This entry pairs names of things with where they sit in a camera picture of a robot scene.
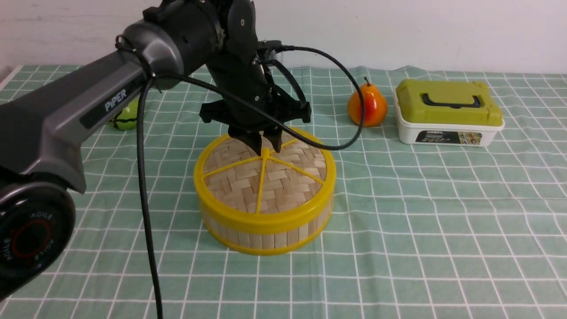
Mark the black camera cable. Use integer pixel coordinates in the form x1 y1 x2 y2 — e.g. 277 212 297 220
116 35 365 319

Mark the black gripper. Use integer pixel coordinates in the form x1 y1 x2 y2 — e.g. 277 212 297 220
200 40 312 156

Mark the white box with green lid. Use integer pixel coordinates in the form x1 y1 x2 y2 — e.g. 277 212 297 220
394 78 505 148

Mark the bamboo steamer basket yellow rim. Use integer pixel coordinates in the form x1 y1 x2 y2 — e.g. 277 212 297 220
200 199 334 256

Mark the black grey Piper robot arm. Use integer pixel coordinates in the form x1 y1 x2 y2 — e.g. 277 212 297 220
0 0 311 300

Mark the green checkered tablecloth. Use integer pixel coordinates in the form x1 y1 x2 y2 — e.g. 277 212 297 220
1 66 567 319

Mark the green striped toy watermelon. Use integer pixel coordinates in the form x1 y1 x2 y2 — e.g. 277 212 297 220
108 97 139 131

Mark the yellow rimmed woven steamer lid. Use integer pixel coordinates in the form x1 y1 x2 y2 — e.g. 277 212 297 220
193 133 337 237

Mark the orange red toy pear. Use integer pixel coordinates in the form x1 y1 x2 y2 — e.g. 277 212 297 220
347 77 388 127

